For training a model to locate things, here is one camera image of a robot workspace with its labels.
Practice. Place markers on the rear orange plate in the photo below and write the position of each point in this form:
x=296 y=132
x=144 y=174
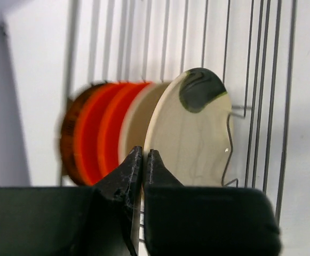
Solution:
x=94 y=104

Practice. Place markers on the cream plate with black patch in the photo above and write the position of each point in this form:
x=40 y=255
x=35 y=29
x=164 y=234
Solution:
x=190 y=128

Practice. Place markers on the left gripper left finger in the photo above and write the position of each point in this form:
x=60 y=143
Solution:
x=102 y=219

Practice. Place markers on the orange plate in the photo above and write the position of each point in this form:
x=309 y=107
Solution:
x=94 y=104
x=111 y=123

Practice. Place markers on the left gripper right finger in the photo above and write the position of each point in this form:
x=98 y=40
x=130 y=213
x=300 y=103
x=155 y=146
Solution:
x=184 y=220

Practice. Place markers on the front orange plate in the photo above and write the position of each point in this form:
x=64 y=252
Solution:
x=111 y=123

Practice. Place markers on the metal wire dish rack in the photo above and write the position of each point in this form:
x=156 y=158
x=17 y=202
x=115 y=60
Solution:
x=99 y=63

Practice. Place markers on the rear brown yellow plate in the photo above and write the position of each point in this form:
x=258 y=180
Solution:
x=66 y=133

